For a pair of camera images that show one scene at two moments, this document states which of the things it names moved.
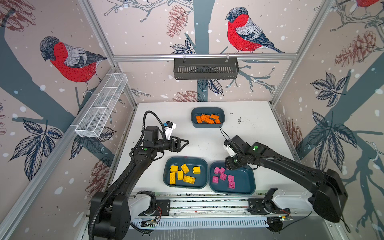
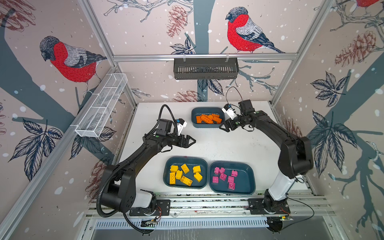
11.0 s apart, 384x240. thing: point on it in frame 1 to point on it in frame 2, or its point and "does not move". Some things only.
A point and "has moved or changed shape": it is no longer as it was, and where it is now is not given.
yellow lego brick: (174, 168) does not move
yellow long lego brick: (189, 179) has moved or changed shape
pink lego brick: (231, 178) does not move
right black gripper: (229, 165) to (230, 121)
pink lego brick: (223, 176) does not move
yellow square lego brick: (196, 170) does not move
